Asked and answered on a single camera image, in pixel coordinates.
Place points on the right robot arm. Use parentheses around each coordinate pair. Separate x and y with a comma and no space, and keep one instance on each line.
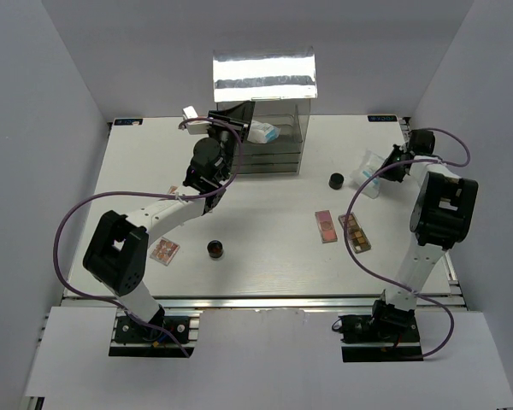
(441,218)

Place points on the aluminium table rail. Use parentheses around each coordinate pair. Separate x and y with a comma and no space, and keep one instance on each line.
(455,301)

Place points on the amber glass jar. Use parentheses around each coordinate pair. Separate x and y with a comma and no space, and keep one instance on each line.
(215,249)

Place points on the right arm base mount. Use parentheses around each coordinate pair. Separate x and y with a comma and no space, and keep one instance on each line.
(387,334)

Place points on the brown eyeshadow palette long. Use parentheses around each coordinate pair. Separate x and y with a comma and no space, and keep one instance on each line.
(357,238)

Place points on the pink blush palette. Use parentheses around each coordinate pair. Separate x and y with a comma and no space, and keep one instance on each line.
(326,226)

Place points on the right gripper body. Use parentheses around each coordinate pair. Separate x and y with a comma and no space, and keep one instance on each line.
(395,172)

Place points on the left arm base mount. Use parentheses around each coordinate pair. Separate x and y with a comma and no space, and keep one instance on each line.
(129,339)

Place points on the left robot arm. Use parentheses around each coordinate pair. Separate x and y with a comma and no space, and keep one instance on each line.
(117,253)

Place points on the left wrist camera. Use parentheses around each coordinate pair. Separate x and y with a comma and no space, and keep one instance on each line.
(191,122)

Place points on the blue label sticker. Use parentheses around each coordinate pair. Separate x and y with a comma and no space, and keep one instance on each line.
(128,122)
(378,118)

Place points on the cotton pad bag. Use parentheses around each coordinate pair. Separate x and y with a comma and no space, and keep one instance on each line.
(262,133)
(370,163)

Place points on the blue label sticker left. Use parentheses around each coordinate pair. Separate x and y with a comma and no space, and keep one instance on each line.
(128,122)

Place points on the blue label sticker right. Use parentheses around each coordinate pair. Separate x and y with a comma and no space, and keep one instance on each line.
(378,118)

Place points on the clear acrylic drawer organizer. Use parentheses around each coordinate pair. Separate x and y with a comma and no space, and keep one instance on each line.
(282,84)

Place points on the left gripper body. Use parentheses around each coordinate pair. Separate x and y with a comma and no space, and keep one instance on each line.
(224,134)

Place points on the black jar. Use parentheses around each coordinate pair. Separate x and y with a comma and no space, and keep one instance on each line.
(336,181)

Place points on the round-pan orange palette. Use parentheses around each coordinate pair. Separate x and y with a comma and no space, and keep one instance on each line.
(164,251)

